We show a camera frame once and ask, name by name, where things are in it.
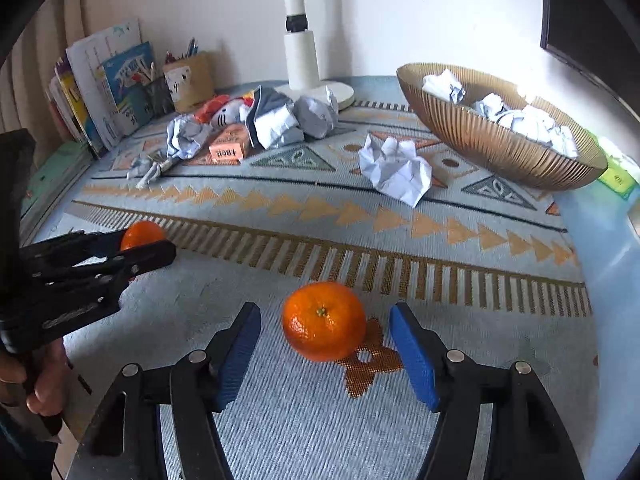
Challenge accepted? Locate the white desk lamp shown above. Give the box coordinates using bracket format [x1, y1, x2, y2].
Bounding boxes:
[272, 0, 355, 111]

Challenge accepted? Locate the amber ribbed glass bowl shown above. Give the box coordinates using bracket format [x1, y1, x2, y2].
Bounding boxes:
[396, 62, 609, 191]

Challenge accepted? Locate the green tissue pack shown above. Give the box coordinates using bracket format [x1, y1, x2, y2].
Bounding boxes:
[587, 135, 640, 201]

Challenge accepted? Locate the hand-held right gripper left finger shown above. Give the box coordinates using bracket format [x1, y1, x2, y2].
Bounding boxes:
[75, 302, 262, 480]

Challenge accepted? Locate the person's left hand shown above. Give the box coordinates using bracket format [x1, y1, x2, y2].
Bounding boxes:
[0, 340, 68, 418]

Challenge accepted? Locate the bunch of pens and pencils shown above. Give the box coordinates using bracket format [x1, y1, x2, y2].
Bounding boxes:
[135, 60, 161, 86]

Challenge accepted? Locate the black monitor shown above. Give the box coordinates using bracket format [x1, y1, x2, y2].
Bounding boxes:
[540, 0, 640, 111]

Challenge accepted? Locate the stack of green notebooks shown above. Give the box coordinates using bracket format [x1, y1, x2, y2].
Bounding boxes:
[20, 140, 96, 241]

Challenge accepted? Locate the beige curtain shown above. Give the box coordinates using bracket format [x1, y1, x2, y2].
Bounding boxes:
[0, 0, 91, 136]

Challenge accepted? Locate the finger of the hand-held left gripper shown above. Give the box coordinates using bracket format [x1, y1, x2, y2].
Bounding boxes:
[30, 240, 177, 307]
[22, 230, 123, 273]

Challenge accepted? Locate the cardboard pencil holder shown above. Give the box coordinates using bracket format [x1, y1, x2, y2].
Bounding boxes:
[162, 52, 216, 113]

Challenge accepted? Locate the orange mandarin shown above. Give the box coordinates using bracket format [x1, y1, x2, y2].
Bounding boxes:
[282, 281, 367, 363]
[120, 220, 167, 252]

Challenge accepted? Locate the small orange carton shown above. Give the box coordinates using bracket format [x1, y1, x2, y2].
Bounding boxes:
[207, 125, 251, 166]

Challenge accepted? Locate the row of standing books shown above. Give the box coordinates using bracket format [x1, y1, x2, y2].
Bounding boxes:
[47, 20, 156, 156]

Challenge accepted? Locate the white kitty plush toy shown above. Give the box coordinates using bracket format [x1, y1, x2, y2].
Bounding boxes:
[194, 95, 253, 128]

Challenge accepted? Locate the black mesh pen holder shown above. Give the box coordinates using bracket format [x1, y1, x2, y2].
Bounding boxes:
[142, 77, 176, 118]

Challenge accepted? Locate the bunch of coloured pens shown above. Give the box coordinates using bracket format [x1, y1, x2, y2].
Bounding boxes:
[165, 37, 201, 63]

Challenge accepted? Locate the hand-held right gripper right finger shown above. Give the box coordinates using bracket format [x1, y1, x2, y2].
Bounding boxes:
[389, 301, 586, 480]

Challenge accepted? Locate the patterned woven table mat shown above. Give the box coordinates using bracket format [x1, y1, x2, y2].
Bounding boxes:
[35, 75, 601, 480]

